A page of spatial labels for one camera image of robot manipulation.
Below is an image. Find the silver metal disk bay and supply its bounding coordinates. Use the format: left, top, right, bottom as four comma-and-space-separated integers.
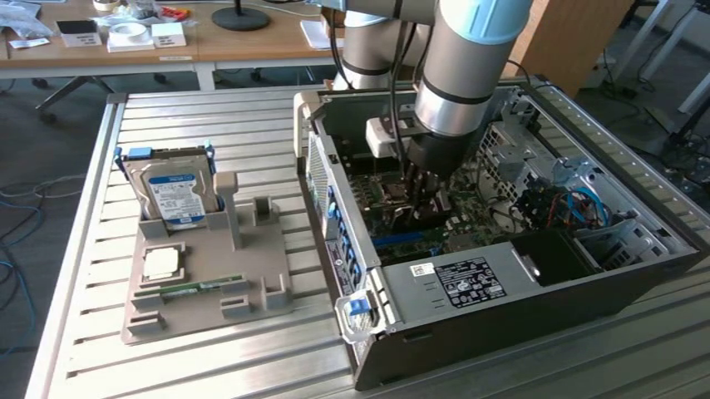
573, 219, 672, 272

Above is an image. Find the white box with black face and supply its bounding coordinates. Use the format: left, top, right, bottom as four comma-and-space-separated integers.
56, 19, 103, 48

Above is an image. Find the grey power supply unit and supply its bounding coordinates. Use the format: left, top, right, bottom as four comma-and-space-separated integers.
379, 243, 541, 326

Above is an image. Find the black round lamp base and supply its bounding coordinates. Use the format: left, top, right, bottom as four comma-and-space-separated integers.
211, 0, 273, 32

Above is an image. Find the wooden desk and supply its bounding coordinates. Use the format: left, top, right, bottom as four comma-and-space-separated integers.
0, 0, 434, 81

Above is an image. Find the grey plastic parts rack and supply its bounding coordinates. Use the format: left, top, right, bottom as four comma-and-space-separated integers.
120, 170, 295, 346

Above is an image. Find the blue expansion slot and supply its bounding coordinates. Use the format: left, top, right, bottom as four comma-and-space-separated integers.
371, 231, 426, 249

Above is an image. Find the plain white box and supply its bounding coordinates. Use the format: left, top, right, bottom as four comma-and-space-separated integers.
150, 22, 187, 48

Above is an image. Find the large white tape roll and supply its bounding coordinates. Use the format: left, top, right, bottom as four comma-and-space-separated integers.
108, 22, 153, 45

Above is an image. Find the clear plastic bag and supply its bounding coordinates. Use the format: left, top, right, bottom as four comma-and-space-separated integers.
0, 0, 55, 41

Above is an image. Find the CPU socket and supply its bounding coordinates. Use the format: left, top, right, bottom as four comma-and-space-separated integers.
374, 173, 415, 204

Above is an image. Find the blue data wire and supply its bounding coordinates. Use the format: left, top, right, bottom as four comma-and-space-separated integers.
554, 188, 612, 229

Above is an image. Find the wooden cabinet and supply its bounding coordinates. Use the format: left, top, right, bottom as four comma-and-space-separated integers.
502, 0, 637, 97

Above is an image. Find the white floor cable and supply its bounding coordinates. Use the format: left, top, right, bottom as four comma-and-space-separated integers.
0, 174, 86, 199

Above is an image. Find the blue case latch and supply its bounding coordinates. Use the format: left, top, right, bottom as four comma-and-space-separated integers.
343, 297, 371, 319

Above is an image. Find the blue floor cable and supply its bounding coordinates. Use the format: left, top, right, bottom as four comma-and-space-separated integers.
0, 190, 47, 358

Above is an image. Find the white desk frame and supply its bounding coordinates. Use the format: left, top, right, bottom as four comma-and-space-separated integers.
621, 0, 710, 114

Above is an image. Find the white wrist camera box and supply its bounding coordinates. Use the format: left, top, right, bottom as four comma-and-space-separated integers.
365, 116, 430, 160

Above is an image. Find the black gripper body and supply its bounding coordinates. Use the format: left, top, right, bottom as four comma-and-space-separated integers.
407, 131, 475, 185

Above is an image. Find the silver CPU chip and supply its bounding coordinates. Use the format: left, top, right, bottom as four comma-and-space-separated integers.
142, 248, 182, 282

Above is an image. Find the black cable behind case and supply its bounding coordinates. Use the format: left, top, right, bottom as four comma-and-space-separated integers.
505, 60, 557, 91

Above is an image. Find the flat white tape base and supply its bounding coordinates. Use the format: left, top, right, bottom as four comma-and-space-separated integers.
106, 39, 157, 53

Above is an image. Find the hard disk with blue label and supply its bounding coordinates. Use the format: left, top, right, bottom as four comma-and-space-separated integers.
114, 145, 223, 232

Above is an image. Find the green motherboard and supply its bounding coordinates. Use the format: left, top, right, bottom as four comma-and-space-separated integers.
349, 165, 529, 267

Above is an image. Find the green RAM stick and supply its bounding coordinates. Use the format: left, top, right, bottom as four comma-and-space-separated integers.
132, 273, 246, 298

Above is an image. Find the stack of white papers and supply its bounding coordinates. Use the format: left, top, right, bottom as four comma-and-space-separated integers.
299, 18, 346, 51

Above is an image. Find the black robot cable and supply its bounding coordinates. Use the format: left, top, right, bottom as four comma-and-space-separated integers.
327, 16, 415, 184

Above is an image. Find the open black PC case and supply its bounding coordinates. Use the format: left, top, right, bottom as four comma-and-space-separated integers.
293, 73, 710, 392

